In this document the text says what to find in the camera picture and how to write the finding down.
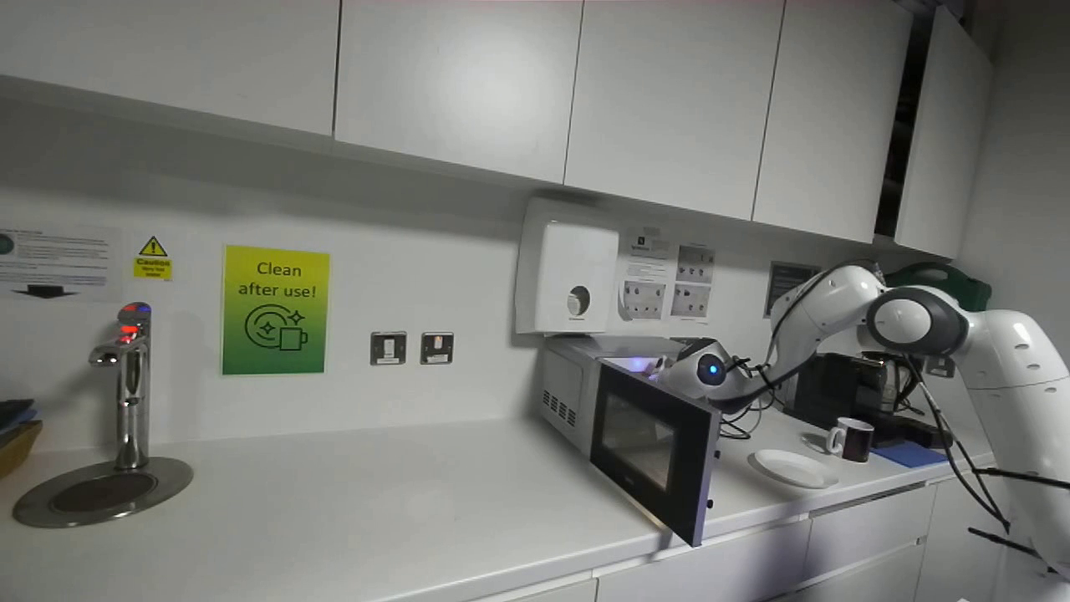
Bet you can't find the silver microwave oven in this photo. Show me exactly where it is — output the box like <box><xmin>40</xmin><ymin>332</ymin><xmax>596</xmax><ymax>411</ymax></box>
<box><xmin>531</xmin><ymin>335</ymin><xmax>729</xmax><ymax>460</ymax></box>

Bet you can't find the black microwave door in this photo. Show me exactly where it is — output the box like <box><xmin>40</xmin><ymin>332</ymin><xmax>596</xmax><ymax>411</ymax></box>
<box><xmin>584</xmin><ymin>362</ymin><xmax>721</xmax><ymax>547</ymax></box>

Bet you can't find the black mug with white rim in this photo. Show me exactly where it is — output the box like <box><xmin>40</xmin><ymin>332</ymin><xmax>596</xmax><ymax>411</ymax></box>
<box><xmin>826</xmin><ymin>416</ymin><xmax>878</xmax><ymax>465</ymax></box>

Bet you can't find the white paper towel dispenser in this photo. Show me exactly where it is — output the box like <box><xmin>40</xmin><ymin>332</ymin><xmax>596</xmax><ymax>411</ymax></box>
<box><xmin>511</xmin><ymin>197</ymin><xmax>622</xmax><ymax>342</ymax></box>

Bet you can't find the white upper cabinet door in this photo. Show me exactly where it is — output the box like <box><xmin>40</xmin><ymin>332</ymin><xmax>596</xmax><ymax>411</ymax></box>
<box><xmin>330</xmin><ymin>0</ymin><xmax>584</xmax><ymax>187</ymax></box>
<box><xmin>0</xmin><ymin>0</ymin><xmax>341</xmax><ymax>139</ymax></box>
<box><xmin>752</xmin><ymin>0</ymin><xmax>917</xmax><ymax>243</ymax></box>
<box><xmin>896</xmin><ymin>2</ymin><xmax>996</xmax><ymax>261</ymax></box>
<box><xmin>561</xmin><ymin>0</ymin><xmax>784</xmax><ymax>225</ymax></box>

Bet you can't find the green clean after use poster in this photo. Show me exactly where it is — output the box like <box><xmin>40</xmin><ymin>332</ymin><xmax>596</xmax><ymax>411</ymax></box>
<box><xmin>220</xmin><ymin>243</ymin><xmax>334</xmax><ymax>377</ymax></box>

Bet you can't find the white round plate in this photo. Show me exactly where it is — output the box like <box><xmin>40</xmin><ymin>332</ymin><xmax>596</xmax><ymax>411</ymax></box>
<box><xmin>750</xmin><ymin>445</ymin><xmax>840</xmax><ymax>490</ymax></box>

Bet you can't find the black coffee machine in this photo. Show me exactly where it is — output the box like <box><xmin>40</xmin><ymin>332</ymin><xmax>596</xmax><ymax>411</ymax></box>
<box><xmin>794</xmin><ymin>349</ymin><xmax>956</xmax><ymax>448</ymax></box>

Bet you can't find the yellow warning sign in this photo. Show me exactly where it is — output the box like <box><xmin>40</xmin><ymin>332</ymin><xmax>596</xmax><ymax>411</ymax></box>
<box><xmin>131</xmin><ymin>234</ymin><xmax>178</xmax><ymax>283</ymax></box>

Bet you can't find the white base cabinet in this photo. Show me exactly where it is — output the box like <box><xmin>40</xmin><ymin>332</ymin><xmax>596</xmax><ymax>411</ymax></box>
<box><xmin>404</xmin><ymin>460</ymin><xmax>1006</xmax><ymax>602</ymax></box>

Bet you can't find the blue cloth pad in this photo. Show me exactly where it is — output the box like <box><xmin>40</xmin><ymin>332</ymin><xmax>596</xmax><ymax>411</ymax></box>
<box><xmin>869</xmin><ymin>433</ymin><xmax>954</xmax><ymax>471</ymax></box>

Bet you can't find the chrome hot water tap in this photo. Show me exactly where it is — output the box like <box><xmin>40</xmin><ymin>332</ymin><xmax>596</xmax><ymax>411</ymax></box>
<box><xmin>88</xmin><ymin>299</ymin><xmax>157</xmax><ymax>476</ymax></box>

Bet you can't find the dark blue bowl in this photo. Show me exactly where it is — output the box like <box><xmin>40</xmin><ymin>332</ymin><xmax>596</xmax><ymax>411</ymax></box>
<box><xmin>0</xmin><ymin>398</ymin><xmax>44</xmax><ymax>441</ymax></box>

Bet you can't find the yellow bowl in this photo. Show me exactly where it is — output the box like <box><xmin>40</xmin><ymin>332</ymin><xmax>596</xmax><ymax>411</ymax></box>
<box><xmin>0</xmin><ymin>418</ymin><xmax>48</xmax><ymax>480</ymax></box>

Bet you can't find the white wall socket with label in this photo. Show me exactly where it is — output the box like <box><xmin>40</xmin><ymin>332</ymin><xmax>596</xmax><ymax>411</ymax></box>
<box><xmin>615</xmin><ymin>228</ymin><xmax>674</xmax><ymax>326</ymax></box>
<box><xmin>667</xmin><ymin>239</ymin><xmax>720</xmax><ymax>321</ymax></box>

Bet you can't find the metal wall switch plate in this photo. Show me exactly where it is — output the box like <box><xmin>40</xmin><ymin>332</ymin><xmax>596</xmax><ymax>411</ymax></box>
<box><xmin>418</xmin><ymin>332</ymin><xmax>459</xmax><ymax>367</ymax></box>
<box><xmin>366</xmin><ymin>326</ymin><xmax>412</xmax><ymax>367</ymax></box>

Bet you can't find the black power cable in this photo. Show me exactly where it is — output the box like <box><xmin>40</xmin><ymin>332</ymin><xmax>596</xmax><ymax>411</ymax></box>
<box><xmin>715</xmin><ymin>396</ymin><xmax>800</xmax><ymax>448</ymax></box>

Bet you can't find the dark framed wall poster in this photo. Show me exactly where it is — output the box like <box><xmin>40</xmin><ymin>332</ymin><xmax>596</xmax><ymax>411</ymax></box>
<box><xmin>765</xmin><ymin>261</ymin><xmax>816</xmax><ymax>319</ymax></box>

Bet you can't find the green wall box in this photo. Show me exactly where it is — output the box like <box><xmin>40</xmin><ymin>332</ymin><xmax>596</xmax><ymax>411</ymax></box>
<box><xmin>888</xmin><ymin>261</ymin><xmax>996</xmax><ymax>314</ymax></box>

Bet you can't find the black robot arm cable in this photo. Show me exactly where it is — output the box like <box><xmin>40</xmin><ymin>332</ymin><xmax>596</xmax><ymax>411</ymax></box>
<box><xmin>911</xmin><ymin>372</ymin><xmax>1017</xmax><ymax>536</ymax></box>

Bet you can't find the white printed wall notice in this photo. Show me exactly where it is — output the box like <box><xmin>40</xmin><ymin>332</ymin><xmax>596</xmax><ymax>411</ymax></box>
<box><xmin>0</xmin><ymin>228</ymin><xmax>112</xmax><ymax>290</ymax></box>

